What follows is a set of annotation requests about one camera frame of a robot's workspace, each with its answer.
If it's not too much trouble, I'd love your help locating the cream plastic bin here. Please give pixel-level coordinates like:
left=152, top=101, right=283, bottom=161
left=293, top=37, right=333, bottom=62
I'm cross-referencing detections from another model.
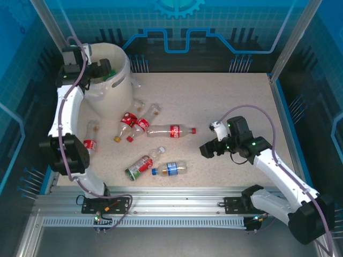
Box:
left=80, top=42, right=135, bottom=119

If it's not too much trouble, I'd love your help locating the clear cola bottle red cap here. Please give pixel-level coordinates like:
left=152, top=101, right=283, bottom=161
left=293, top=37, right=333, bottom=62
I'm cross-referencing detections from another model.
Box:
left=82, top=120, right=100, bottom=158
left=146, top=124, right=197, bottom=139
left=125, top=103, right=162, bottom=143

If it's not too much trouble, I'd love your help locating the clear bottle blue label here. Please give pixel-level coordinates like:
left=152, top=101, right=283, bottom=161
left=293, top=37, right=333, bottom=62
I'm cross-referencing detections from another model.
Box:
left=151, top=160, right=188, bottom=177

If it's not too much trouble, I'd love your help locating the red label bottle orange cap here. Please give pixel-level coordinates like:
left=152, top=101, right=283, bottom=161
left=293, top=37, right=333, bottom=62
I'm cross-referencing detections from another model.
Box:
left=114, top=99, right=145, bottom=142

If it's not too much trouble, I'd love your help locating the plastic bottle red green label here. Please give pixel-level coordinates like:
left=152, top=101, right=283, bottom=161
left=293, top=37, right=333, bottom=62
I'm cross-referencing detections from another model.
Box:
left=124, top=146, right=166, bottom=182

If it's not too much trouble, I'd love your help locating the white plastic bucket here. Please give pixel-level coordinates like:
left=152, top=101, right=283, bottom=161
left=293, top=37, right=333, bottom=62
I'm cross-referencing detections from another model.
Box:
left=85, top=76, right=142, bottom=101

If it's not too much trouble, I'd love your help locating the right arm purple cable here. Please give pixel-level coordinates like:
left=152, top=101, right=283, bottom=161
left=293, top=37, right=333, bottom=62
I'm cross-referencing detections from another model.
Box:
left=217, top=104, right=335, bottom=257

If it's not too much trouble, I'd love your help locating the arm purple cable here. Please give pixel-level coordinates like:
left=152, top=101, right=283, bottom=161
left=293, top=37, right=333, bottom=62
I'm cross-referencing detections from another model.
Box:
left=57, top=36, right=134, bottom=235
left=217, top=104, right=335, bottom=257

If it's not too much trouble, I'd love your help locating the aluminium table side rail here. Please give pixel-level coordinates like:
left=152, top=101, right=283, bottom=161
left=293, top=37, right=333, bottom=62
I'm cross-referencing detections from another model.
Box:
left=269, top=73, right=316, bottom=195

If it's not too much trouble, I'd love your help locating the aluminium frame post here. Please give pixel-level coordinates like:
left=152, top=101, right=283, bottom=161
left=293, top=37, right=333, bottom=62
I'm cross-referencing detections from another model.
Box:
left=28, top=0, right=74, bottom=56
left=269, top=0, right=325, bottom=84

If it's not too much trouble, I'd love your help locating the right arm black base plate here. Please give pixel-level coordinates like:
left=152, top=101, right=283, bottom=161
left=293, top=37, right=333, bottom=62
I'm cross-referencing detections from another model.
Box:
left=223, top=196, right=252, bottom=215

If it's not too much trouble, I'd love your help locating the aluminium mounting rail frame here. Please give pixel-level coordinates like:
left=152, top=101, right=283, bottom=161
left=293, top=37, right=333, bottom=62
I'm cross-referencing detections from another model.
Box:
left=34, top=185, right=322, bottom=218

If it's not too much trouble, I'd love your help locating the white slotted cable duct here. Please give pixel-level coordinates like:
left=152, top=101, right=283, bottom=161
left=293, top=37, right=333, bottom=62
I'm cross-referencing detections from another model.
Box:
left=42, top=216, right=249, bottom=229

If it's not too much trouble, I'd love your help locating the black cable connector block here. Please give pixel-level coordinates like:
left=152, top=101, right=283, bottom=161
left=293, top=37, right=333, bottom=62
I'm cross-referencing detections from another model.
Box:
left=92, top=214, right=115, bottom=235
left=244, top=214, right=269, bottom=234

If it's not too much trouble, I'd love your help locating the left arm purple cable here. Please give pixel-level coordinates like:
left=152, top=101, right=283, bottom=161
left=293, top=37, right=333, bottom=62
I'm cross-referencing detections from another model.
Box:
left=57, top=36, right=134, bottom=235

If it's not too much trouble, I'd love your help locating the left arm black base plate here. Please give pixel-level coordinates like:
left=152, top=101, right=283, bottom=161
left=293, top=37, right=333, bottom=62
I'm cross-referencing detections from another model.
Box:
left=81, top=196, right=130, bottom=215

